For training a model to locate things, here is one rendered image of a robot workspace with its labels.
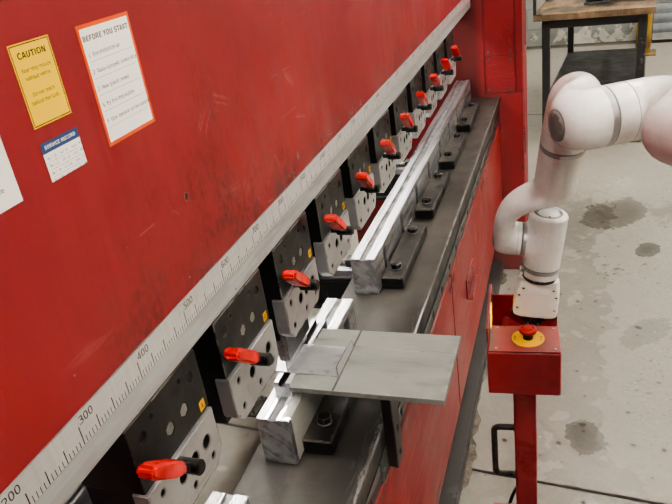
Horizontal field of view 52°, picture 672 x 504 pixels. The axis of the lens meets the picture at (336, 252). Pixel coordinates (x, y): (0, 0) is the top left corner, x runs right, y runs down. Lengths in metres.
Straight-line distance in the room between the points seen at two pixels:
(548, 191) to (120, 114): 0.96
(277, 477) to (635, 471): 1.50
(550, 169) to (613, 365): 1.57
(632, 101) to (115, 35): 0.80
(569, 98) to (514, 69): 1.99
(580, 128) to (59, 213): 0.81
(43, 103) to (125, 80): 0.12
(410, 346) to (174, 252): 0.56
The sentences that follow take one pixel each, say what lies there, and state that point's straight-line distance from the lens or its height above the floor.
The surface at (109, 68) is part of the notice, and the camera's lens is 0.72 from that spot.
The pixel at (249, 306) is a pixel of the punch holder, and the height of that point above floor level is 1.23.
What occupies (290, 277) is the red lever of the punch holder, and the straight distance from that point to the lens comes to 1.02.
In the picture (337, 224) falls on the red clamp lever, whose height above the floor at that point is 1.22.
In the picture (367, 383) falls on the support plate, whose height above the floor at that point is 1.00.
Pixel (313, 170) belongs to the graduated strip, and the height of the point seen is 1.31.
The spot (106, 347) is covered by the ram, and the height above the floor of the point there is 1.36.
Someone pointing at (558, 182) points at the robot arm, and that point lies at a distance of 1.45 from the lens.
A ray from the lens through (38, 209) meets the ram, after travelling 0.63.
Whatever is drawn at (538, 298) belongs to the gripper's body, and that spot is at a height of 0.85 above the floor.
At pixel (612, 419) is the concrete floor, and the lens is 2.65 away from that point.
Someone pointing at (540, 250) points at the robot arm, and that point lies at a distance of 1.58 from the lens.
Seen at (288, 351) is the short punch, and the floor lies 1.04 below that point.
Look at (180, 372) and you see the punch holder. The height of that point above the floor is 1.25.
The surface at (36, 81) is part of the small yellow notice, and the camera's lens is 0.64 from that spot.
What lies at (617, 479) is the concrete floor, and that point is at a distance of 2.44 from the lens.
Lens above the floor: 1.70
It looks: 26 degrees down
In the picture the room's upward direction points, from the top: 9 degrees counter-clockwise
